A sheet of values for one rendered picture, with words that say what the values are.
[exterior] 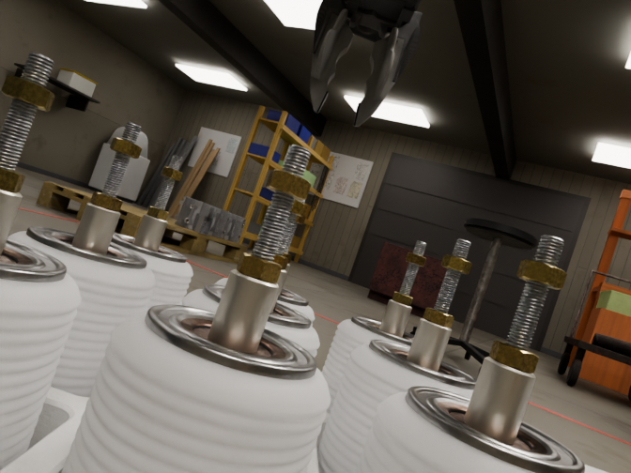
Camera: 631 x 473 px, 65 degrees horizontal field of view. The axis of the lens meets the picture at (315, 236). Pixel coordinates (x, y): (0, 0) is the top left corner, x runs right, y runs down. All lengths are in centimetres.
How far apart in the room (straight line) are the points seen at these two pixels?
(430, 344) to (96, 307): 21
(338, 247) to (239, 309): 848
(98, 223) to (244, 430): 20
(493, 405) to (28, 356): 19
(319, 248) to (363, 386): 851
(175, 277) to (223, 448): 27
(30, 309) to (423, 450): 16
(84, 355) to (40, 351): 10
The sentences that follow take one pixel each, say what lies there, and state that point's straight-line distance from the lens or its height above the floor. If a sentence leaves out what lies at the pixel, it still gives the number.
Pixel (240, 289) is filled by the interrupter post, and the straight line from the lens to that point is 21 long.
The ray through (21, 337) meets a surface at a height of 23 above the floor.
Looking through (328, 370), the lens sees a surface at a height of 20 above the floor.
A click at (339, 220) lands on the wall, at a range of 877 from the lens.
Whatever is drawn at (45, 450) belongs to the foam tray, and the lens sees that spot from 26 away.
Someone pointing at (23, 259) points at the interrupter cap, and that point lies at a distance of 26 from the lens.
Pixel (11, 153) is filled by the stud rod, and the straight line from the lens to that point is 25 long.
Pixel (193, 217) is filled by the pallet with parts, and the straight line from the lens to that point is 349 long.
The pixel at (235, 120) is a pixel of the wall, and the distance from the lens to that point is 1044.
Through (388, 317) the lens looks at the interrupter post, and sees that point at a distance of 45.
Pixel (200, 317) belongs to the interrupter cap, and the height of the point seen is 25.
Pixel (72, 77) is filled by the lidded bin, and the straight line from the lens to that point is 909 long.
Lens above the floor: 30
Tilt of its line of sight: 2 degrees up
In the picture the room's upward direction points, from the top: 19 degrees clockwise
